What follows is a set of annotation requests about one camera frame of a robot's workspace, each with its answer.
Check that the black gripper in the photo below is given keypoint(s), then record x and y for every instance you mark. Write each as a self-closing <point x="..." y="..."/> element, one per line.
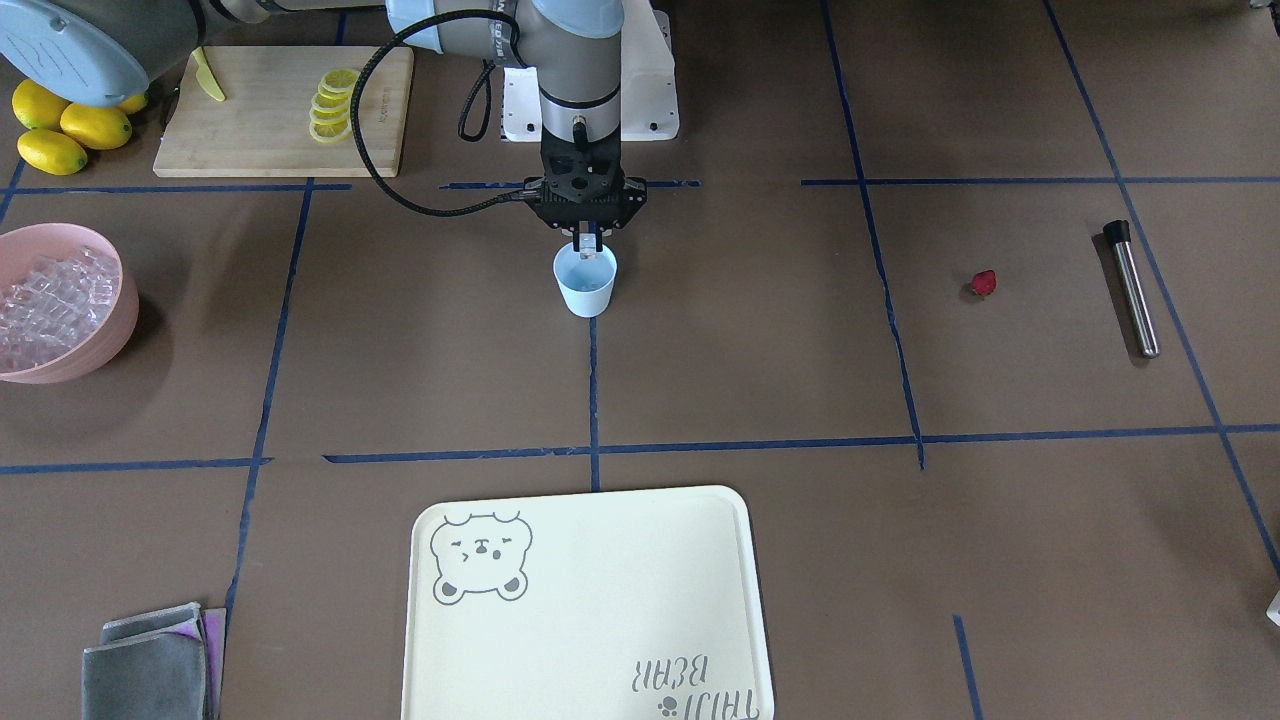
<point x="632" y="213"/>

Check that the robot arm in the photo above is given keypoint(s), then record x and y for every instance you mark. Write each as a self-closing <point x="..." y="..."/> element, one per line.
<point x="101" y="52"/>

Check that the light blue cup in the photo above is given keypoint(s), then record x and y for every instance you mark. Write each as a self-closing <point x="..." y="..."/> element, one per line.
<point x="586" y="284"/>

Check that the pile of clear ice cubes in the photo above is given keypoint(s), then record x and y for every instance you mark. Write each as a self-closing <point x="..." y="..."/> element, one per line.
<point x="56" y="306"/>

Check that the lemon slices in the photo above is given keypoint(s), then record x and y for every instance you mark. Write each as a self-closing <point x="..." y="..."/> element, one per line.
<point x="329" y="116"/>

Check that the wooden cutting board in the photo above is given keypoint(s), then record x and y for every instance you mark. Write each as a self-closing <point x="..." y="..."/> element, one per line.
<point x="260" y="130"/>

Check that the cream bear tray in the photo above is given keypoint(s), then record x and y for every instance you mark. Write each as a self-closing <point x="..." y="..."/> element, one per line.
<point x="639" y="604"/>

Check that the red strawberry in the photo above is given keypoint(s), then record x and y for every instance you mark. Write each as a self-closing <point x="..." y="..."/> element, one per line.
<point x="983" y="284"/>

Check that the yellow green knife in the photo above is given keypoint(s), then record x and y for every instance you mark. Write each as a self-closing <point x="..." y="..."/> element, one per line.
<point x="206" y="77"/>

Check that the whole lemon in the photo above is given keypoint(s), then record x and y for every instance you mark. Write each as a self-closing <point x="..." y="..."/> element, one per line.
<point x="96" y="128"/>
<point x="36" y="107"/>
<point x="52" y="152"/>
<point x="134" y="104"/>

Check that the steel muddler with black tip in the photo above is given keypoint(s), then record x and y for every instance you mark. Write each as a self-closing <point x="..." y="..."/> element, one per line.
<point x="1118" y="236"/>

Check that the purple cloth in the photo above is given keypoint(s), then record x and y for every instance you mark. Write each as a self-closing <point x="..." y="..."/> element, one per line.
<point x="212" y="626"/>

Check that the pink bowl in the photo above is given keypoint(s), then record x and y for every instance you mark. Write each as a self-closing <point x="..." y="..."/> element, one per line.
<point x="59" y="240"/>

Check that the grey folded cloth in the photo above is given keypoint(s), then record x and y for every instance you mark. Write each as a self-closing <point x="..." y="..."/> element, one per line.
<point x="150" y="666"/>

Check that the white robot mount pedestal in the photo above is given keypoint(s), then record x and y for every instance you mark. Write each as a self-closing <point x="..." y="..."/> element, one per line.
<point x="649" y="99"/>

